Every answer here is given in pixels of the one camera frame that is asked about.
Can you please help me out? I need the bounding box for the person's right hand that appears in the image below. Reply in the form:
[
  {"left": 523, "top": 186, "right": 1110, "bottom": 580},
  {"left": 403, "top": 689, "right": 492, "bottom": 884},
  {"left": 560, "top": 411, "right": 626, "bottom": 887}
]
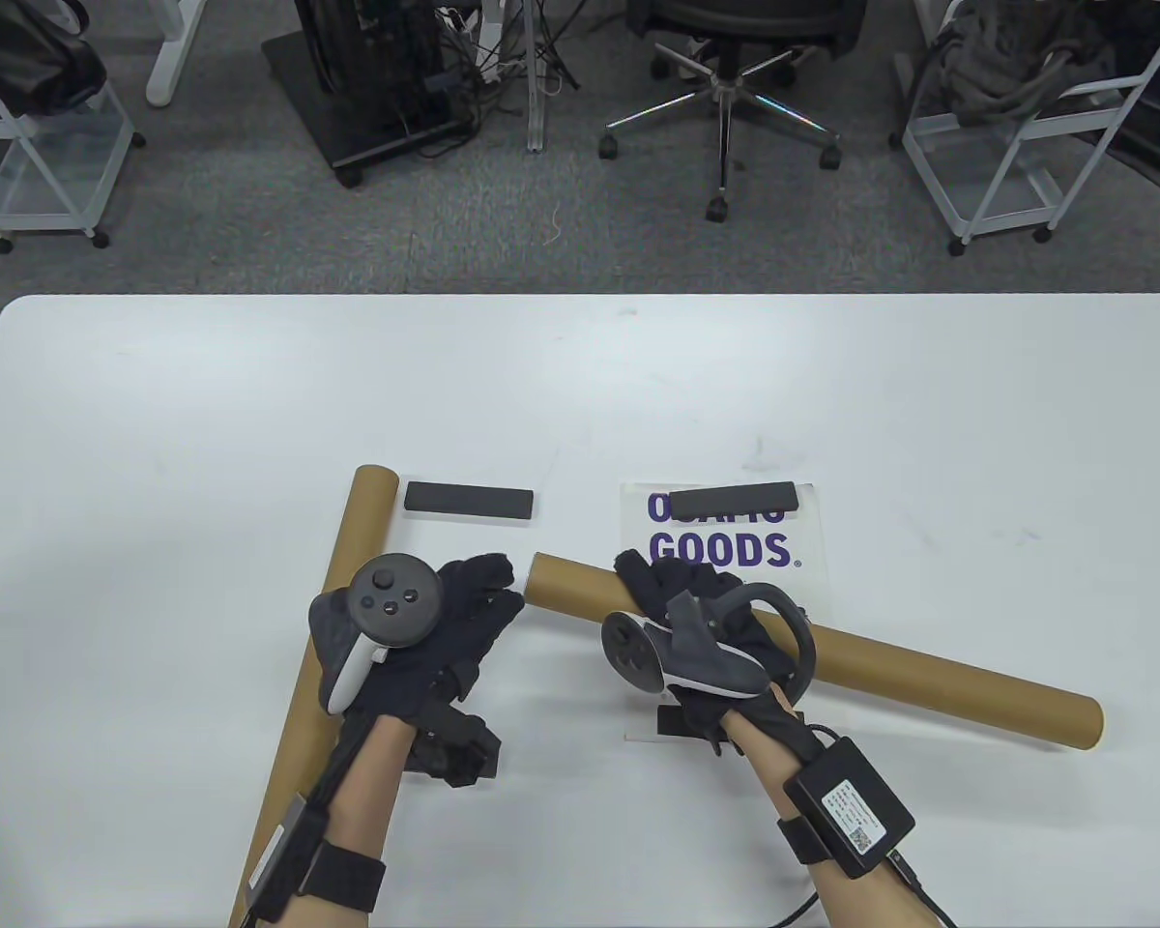
[{"left": 614, "top": 548, "right": 815, "bottom": 757}]

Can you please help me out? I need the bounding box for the person's left hand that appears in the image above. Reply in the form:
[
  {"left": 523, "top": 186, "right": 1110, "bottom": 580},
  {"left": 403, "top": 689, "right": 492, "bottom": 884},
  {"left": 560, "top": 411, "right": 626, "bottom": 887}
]
[{"left": 332, "top": 554, "right": 528, "bottom": 738}]

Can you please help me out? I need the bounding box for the black bar weight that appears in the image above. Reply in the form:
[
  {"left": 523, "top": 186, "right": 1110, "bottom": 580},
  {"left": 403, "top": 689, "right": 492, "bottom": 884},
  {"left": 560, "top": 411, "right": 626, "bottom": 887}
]
[
  {"left": 404, "top": 480, "right": 535, "bottom": 525},
  {"left": 655, "top": 706, "right": 726, "bottom": 743},
  {"left": 670, "top": 480, "right": 799, "bottom": 518}
]

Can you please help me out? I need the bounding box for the white poster purple lettering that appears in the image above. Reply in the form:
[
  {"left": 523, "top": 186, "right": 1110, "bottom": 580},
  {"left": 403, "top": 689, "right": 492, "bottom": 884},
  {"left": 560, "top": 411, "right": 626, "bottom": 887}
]
[{"left": 621, "top": 481, "right": 827, "bottom": 745}]

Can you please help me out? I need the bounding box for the brown cardboard mailing tube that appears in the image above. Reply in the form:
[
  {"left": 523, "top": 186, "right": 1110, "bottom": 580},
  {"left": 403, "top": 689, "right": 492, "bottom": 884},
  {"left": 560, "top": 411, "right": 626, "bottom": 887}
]
[
  {"left": 230, "top": 466, "right": 400, "bottom": 928},
  {"left": 527, "top": 551, "right": 1106, "bottom": 750}
]

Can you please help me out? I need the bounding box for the person's right forearm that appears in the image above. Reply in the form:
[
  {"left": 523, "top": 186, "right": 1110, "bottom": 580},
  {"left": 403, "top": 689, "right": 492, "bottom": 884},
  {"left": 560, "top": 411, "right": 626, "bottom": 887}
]
[{"left": 725, "top": 710, "right": 939, "bottom": 928}]

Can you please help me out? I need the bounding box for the black shoulder bag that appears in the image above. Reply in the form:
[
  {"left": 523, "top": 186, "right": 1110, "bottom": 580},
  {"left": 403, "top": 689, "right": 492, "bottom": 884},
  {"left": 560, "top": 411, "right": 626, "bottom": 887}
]
[{"left": 0, "top": 0, "right": 107, "bottom": 119}]

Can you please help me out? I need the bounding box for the person's left forearm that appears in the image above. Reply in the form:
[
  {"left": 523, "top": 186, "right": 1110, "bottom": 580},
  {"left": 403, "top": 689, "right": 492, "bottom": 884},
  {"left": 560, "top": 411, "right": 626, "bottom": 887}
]
[{"left": 280, "top": 720, "right": 417, "bottom": 928}]

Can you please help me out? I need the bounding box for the grey white hand controller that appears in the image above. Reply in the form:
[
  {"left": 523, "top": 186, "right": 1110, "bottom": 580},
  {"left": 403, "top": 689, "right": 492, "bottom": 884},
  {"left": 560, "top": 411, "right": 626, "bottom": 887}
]
[
  {"left": 601, "top": 583, "right": 819, "bottom": 699},
  {"left": 307, "top": 553, "right": 446, "bottom": 716}
]

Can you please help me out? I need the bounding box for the black wrist sensor box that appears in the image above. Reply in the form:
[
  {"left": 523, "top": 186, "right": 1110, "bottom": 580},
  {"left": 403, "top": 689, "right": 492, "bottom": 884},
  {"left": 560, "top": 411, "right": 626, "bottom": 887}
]
[
  {"left": 783, "top": 738, "right": 917, "bottom": 879},
  {"left": 249, "top": 795, "right": 330, "bottom": 921}
]

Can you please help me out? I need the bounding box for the white wheeled cart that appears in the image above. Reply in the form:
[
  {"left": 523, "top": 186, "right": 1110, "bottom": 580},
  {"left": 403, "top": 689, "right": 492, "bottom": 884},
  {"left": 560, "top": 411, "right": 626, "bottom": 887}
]
[
  {"left": 0, "top": 39, "right": 148, "bottom": 254},
  {"left": 891, "top": 0, "right": 1160, "bottom": 257}
]

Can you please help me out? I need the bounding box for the black wheeled platform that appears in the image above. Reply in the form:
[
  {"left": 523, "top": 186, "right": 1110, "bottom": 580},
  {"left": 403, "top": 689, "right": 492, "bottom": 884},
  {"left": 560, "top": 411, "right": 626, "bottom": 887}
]
[{"left": 261, "top": 34, "right": 479, "bottom": 189}]

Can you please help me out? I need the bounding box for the black office chair chrome base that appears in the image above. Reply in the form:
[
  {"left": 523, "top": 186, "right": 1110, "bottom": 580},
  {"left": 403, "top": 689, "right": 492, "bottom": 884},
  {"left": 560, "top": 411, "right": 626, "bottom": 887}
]
[{"left": 599, "top": 0, "right": 876, "bottom": 221}]

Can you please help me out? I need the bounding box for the black computer tower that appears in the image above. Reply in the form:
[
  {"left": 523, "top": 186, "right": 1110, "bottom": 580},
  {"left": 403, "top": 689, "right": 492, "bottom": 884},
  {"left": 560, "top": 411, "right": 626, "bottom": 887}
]
[{"left": 293, "top": 0, "right": 446, "bottom": 98}]

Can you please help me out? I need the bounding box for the grey crumpled cloth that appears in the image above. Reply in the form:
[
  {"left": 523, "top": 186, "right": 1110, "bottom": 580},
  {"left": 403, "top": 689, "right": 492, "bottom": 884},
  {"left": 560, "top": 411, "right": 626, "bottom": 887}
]
[{"left": 928, "top": 0, "right": 1122, "bottom": 122}]

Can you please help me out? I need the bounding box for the white desk leg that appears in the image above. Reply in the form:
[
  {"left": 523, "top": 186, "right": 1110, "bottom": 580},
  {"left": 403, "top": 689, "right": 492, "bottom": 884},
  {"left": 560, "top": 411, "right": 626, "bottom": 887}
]
[{"left": 145, "top": 0, "right": 212, "bottom": 109}]

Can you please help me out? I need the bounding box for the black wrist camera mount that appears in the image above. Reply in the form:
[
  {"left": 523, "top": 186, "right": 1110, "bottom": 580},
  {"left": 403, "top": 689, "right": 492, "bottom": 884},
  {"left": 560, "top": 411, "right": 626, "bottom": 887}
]
[{"left": 406, "top": 710, "right": 504, "bottom": 790}]

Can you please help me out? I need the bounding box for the black wrist strap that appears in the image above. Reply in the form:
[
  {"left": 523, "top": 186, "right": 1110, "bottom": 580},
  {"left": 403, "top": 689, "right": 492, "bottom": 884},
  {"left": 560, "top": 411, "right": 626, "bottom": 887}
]
[
  {"left": 302, "top": 843, "right": 388, "bottom": 912},
  {"left": 776, "top": 817, "right": 832, "bottom": 866}
]

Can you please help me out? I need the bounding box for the white cable channel post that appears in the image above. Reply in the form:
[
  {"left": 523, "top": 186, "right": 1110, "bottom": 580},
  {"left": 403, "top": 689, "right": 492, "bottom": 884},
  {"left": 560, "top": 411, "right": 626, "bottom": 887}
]
[{"left": 525, "top": 0, "right": 549, "bottom": 154}]

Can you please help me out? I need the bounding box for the tangle of black cables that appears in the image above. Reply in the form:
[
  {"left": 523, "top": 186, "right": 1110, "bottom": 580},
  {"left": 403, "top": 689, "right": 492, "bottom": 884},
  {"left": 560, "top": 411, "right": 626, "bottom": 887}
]
[{"left": 435, "top": 0, "right": 581, "bottom": 98}]

